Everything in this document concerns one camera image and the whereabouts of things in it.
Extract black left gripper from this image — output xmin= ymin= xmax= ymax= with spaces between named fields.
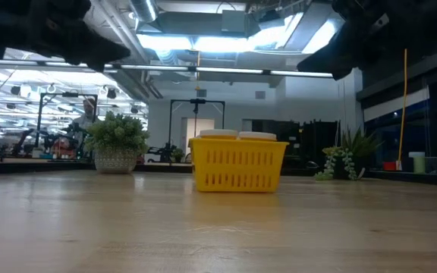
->
xmin=32 ymin=0 xmax=131 ymax=73

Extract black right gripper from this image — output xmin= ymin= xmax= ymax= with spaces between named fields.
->
xmin=297 ymin=0 xmax=409 ymax=80

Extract white ball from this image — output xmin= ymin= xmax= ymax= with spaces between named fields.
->
xmin=238 ymin=130 xmax=278 ymax=142

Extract yellow plastic basket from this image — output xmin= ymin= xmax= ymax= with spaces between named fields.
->
xmin=188 ymin=136 xmax=290 ymax=193

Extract person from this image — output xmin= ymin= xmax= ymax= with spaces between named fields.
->
xmin=66 ymin=96 xmax=99 ymax=132

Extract black cabinets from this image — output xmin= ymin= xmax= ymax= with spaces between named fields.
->
xmin=242 ymin=118 xmax=341 ymax=176

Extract bushy green potted plant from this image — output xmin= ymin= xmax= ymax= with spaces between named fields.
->
xmin=84 ymin=111 xmax=151 ymax=175

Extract yellow pole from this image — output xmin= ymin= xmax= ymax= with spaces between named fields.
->
xmin=398 ymin=48 xmax=409 ymax=171

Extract spiky trailing succulent plant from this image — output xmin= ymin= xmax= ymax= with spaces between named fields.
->
xmin=314 ymin=127 xmax=385 ymax=182

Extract small background potted plant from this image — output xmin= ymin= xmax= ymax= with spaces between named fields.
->
xmin=169 ymin=146 xmax=186 ymax=163

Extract white door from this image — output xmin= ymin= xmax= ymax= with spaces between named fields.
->
xmin=181 ymin=117 xmax=215 ymax=152

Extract green cup white lid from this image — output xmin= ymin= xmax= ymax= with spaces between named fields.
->
xmin=408 ymin=151 xmax=426 ymax=174

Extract black background rig frame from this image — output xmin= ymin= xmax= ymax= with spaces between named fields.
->
xmin=35 ymin=91 xmax=99 ymax=158

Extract black camera stand frame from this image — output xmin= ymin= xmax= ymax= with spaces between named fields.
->
xmin=168 ymin=97 xmax=226 ymax=162

